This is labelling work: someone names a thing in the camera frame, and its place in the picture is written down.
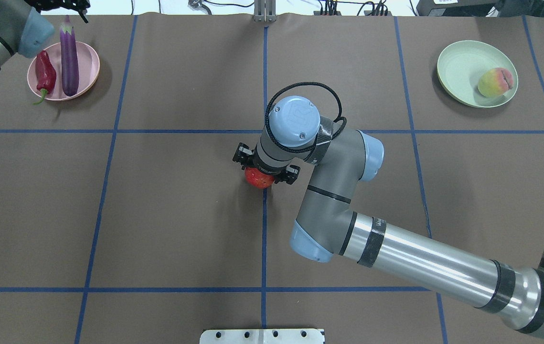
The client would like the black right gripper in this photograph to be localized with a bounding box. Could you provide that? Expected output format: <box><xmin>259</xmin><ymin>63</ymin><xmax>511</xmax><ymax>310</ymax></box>
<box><xmin>233</xmin><ymin>143</ymin><xmax>300</xmax><ymax>185</ymax></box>

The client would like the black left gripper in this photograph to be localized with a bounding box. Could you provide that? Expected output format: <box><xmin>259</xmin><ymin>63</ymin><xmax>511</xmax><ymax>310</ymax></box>
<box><xmin>33</xmin><ymin>0</ymin><xmax>91</xmax><ymax>23</ymax></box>

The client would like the red tomato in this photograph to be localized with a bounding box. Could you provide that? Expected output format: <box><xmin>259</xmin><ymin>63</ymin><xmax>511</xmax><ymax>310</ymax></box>
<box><xmin>244</xmin><ymin>166</ymin><xmax>275</xmax><ymax>189</ymax></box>

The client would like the purple eggplant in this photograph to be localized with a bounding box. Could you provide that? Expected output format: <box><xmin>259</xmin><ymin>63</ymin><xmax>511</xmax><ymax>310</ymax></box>
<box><xmin>59</xmin><ymin>15</ymin><xmax>80</xmax><ymax>97</ymax></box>

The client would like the red chili pepper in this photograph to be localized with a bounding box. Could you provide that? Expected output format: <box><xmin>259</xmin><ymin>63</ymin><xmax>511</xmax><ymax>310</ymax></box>
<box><xmin>34</xmin><ymin>50</ymin><xmax>56</xmax><ymax>105</ymax></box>

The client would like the peach fruit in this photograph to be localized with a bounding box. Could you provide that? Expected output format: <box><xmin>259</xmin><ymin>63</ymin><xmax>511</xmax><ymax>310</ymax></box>
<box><xmin>477</xmin><ymin>67</ymin><xmax>515</xmax><ymax>98</ymax></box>

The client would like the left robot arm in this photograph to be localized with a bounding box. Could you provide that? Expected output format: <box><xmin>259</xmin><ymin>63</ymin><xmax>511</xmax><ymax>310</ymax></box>
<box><xmin>0</xmin><ymin>0</ymin><xmax>91</xmax><ymax>70</ymax></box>

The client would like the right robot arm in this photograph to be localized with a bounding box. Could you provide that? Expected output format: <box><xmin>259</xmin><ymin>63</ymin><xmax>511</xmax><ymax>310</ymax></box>
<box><xmin>233</xmin><ymin>95</ymin><xmax>544</xmax><ymax>338</ymax></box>

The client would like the pink plate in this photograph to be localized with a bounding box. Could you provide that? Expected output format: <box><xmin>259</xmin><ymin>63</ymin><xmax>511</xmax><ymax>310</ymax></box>
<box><xmin>45</xmin><ymin>41</ymin><xmax>101</xmax><ymax>101</ymax></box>

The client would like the brown table mat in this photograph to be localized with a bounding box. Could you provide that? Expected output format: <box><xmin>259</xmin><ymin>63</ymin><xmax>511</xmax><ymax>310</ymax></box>
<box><xmin>0</xmin><ymin>13</ymin><xmax>544</xmax><ymax>344</ymax></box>

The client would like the green plate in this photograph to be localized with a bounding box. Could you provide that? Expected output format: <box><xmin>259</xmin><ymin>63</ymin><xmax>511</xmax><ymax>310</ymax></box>
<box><xmin>437</xmin><ymin>41</ymin><xmax>519</xmax><ymax>108</ymax></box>

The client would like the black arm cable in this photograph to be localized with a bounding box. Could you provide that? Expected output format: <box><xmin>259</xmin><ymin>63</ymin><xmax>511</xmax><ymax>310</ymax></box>
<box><xmin>264</xmin><ymin>82</ymin><xmax>348</xmax><ymax>154</ymax></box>

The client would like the aluminium frame post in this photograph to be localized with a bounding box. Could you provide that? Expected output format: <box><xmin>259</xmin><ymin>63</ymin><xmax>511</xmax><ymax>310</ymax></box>
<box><xmin>253</xmin><ymin>0</ymin><xmax>277</xmax><ymax>22</ymax></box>

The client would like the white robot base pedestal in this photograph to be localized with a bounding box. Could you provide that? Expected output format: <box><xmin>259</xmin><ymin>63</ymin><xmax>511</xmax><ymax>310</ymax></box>
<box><xmin>199</xmin><ymin>328</ymin><xmax>326</xmax><ymax>344</ymax></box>

